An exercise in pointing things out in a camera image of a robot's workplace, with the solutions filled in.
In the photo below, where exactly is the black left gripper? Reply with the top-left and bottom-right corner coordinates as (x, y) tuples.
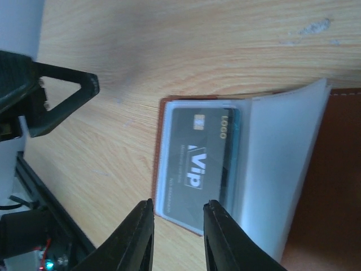
(1, 51), (99, 141)

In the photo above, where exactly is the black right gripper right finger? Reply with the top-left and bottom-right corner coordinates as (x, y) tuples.
(204, 200), (285, 271)

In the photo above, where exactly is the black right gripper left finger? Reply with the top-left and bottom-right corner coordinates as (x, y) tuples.
(73, 199), (155, 271)

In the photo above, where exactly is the brown leather card holder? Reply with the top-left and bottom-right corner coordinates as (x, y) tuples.
(152, 79), (360, 270)

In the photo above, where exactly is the blue card in sleeve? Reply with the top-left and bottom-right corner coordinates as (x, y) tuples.
(219, 108), (241, 213)

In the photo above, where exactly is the black enclosure frame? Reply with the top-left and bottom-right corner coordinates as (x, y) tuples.
(15, 151), (95, 270)

